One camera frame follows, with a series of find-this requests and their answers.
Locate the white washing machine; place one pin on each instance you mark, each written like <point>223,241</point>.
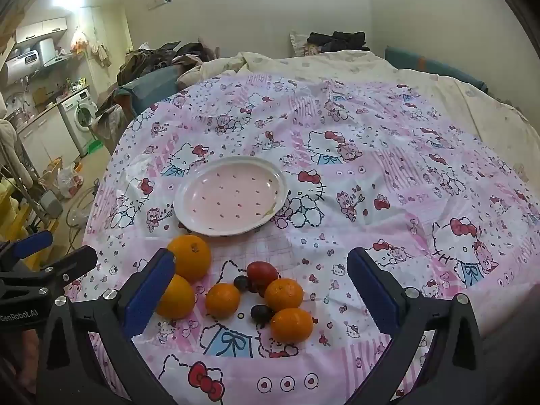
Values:
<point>80,114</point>

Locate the yellow cloth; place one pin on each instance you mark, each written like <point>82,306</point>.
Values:
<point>12,219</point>

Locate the blue mattress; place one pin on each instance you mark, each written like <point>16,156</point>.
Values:
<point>152,86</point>

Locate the white wall cabinet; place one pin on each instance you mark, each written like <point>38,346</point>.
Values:
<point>42,29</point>

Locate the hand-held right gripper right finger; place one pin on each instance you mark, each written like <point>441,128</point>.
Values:
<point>375,299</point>

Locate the white water heater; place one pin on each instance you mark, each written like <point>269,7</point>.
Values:
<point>21,65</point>

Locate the large orange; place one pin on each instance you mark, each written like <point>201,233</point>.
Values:
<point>192,259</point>
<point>179,299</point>

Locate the green basin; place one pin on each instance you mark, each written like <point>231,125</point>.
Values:
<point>95,147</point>

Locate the red tomato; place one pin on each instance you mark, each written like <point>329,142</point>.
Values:
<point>262,272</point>

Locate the dark grape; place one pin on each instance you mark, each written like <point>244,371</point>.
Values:
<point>241,282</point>
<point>260,313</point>

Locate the white base cabinet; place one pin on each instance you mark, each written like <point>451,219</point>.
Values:
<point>44,143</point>

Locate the grey stool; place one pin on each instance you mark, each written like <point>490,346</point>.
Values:
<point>51,204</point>

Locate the hanging beige cloth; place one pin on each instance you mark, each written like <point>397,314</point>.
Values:
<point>101,54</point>

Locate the pile of dark clothes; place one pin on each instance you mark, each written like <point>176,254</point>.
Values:
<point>156,57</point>

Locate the hanging orange bag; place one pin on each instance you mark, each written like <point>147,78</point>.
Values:
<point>79,42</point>

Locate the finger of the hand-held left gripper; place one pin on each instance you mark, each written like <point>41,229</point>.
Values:
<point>74,261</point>
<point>33,242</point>

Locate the cream quilt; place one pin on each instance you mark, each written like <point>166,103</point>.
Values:
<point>337,65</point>

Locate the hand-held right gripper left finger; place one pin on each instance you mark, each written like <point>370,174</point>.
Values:
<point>147,297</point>

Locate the pink dotted plate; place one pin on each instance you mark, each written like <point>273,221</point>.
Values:
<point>231,196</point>

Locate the dark clothes on pillow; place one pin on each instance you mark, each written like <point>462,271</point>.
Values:
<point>337,40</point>

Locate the pink cartoon printed blanket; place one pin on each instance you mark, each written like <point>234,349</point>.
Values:
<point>379,177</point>

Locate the white plastic bag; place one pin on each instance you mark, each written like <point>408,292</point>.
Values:
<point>69,181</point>

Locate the range hood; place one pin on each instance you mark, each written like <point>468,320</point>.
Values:
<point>52,55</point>

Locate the small tangerine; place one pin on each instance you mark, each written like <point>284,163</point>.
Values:
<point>284,295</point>
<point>292,325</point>
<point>222,301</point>

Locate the teal pillow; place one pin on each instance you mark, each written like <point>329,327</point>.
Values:
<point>434,69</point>

